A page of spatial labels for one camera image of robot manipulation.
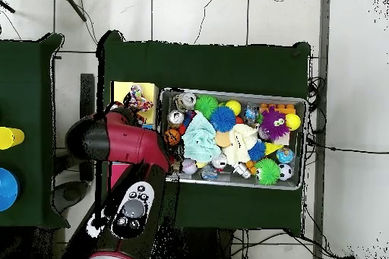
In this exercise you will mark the dark green table cloth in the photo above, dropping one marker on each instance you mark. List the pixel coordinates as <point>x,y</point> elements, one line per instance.
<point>30,89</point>
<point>197,64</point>

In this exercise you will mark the blue spiky ball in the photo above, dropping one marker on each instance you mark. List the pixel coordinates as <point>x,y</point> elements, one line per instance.
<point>223,119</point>

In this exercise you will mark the small soccer ball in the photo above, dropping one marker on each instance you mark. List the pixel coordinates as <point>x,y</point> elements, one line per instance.
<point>285,171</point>

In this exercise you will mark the silver drink can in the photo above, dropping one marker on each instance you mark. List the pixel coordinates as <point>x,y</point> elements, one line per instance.
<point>186,100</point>

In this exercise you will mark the purple spiky monster toy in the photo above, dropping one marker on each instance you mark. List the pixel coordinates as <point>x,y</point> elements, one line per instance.
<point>273,123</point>

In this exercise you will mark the small orange basketball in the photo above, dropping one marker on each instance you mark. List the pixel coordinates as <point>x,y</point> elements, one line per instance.
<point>173,137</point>

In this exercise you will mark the multicoloured knotted rag toy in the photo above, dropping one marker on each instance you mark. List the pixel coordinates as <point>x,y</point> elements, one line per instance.
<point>138,98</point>

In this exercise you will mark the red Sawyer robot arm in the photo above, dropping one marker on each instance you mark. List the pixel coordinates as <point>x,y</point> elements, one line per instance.
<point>127,143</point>

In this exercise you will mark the yellow cup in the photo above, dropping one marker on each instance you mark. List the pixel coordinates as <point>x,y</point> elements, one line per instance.
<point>12,137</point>

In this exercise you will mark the wooden box with three holes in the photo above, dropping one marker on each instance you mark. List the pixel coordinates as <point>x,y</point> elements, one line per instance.
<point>120,89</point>

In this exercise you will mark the green spiky ball with eyes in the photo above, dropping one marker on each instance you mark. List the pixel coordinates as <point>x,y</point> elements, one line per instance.
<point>267,171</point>

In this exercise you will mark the cream cloth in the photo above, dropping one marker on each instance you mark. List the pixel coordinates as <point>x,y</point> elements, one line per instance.
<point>240,143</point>

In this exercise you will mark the shallow silver mesh bin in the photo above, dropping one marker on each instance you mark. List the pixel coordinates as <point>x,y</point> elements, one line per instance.
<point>243,183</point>

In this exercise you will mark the orange toy building block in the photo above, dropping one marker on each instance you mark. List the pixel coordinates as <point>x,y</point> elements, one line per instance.
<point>282,108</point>

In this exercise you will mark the black tripod leg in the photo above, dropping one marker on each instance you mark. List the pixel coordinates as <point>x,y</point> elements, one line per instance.
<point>74,6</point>
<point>7,6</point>

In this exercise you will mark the mint green cloth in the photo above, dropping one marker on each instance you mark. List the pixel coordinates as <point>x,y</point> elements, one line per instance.
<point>199,140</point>

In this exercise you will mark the blue bowl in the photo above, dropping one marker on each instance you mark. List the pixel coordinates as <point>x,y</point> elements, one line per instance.
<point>7,189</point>

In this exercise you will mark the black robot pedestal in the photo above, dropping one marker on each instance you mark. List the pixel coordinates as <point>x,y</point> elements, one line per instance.
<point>212,243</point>

